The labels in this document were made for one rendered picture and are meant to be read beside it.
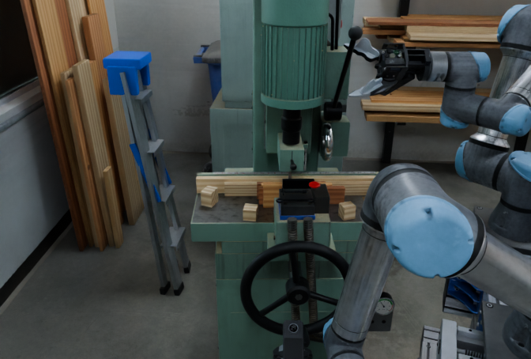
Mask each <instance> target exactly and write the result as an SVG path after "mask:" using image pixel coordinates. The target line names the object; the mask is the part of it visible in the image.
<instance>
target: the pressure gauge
mask: <svg viewBox="0 0 531 359"><path fill-rule="evenodd" d="M380 301H381V302H382V303H381V302H380ZM382 304H383V305H384V306H385V307H383V306H382ZM394 307H395V303H394V301H393V299H392V296H391V295H390V294H389V293H386V292H382V294H381V296H380V298H379V301H378V305H377V308H376V309H375V313H376V314H378V315H381V316H384V315H387V314H390V313H391V312H392V311H393V310H394Z"/></svg>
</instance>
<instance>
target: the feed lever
mask: <svg viewBox="0 0 531 359"><path fill-rule="evenodd" d="M362 35H363V30H362V28H361V27H359V26H352V27H351V28H350V29H349V30H348V36H349V38H350V39H351V40H350V43H349V46H348V51H347V55H346V57H345V62H344V65H343V68H342V71H341V76H340V79H339V82H338V86H337V91H336V93H335V97H334V99H333V102H325V103H324V111H323V113H324V120H325V121H340V120H341V117H342V104H341V102H338V100H339V96H340V94H341V89H342V86H343V84H344V80H345V76H346V73H347V70H348V65H349V63H350V60H351V57H352V53H353V49H354V47H355V44H356V41H357V40H359V39H360V38H361V37H362Z"/></svg>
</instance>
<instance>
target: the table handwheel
mask: <svg viewBox="0 0 531 359"><path fill-rule="evenodd" d="M296 252H304V253H311V254H315V255H319V256H321V257H323V258H325V259H328V260H329V261H330V262H331V263H333V264H334V265H335V266H336V267H337V269H338V270H339V271H340V272H341V275H342V277H343V279H344V282H345V278H346V275H347V273H348V268H349V264H348V262H347V261H346V260H345V259H344V258H343V257H342V256H341V255H340V254H339V253H337V252H336V251H334V250H333V249H332V248H329V247H327V246H326V245H323V244H319V243H315V242H311V241H302V240H298V241H289V242H285V243H282V244H277V245H275V246H272V247H271V248H268V249H266V250H264V251H263V252H262V253H260V254H259V255H258V256H256V257H255V258H254V259H253V260H252V261H251V263H250V264H249V265H248V267H247V268H246V270H245V272H244V274H243V277H242V280H241V283H240V297H241V301H242V304H243V307H244V309H245V311H246V312H247V314H248V315H249V317H250V318H251V319H252V320H253V321H254V322H255V323H256V324H257V325H259V326H260V327H262V328H264V329H266V330H268V331H270V332H273V333H274V334H280V335H283V324H282V323H277V322H275V321H272V320H271V319H269V318H267V317H266V316H265V315H267V314H268V313H270V312H271V311H272V310H274V309H275V308H277V307H279V306H281V305H282V304H284V303H286V302H287V301H289V302H290V303H291V304H294V305H301V304H305V303H307V302H308V301H309V300H310V298H311V299H315V300H320V301H323V302H326V303H328V304H332V305H335V306H337V303H338V301H339V300H338V299H334V298H332V297H327V296H324V295H322V294H319V293H315V292H312V291H310V286H309V282H308V280H307V279H306V278H304V277H303V272H302V267H301V261H298V264H299V266H297V259H296ZM286 254H289V257H290V262H291V267H292V272H290V271H289V261H288V273H289V279H288V280H287V282H286V284H285V288H286V294H285V295H283V296H282V297H281V298H279V299H278V300H276V301H274V302H273V303H272V304H270V305H269V306H267V307H265V308H263V309H262V310H261V311H259V310H258V309H257V308H256V306H255V305H254V302H253V300H252V296H251V286H252V282H253V280H254V277H255V275H256V274H257V272H258V271H259V270H260V269H261V268H262V267H263V266H264V265H265V264H267V262H269V261H270V260H272V259H275V258H276V257H279V256H281V255H286ZM298 268H299V269H298ZM335 310H336V309H334V310H333V311H332V312H331V313H330V314H329V315H328V316H326V317H325V318H323V319H320V320H319V321H316V322H314V323H309V324H304V325H303V326H304V327H306V328H307V332H308V334H309V335H312V334H317V333H319V332H322V331H323V328H324V326H325V324H326V323H327V322H328V321H329V320H330V319H332V318H333V316H334V313H335Z"/></svg>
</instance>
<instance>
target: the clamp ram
mask: <svg viewBox="0 0 531 359"><path fill-rule="evenodd" d="M313 181H314V179H282V188H284V189H311V187H310V186H309V183H310V182H313Z"/></svg>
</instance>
